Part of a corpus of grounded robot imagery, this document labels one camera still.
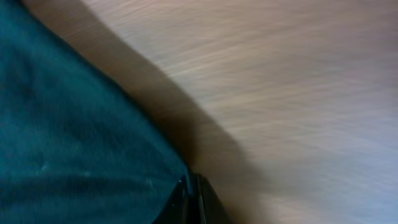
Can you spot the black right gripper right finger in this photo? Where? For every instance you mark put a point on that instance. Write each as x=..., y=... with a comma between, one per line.
x=211, y=210

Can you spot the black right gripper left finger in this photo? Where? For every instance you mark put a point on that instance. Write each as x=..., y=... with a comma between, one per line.
x=176, y=209

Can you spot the black shorts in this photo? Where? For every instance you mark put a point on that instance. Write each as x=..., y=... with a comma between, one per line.
x=74, y=147

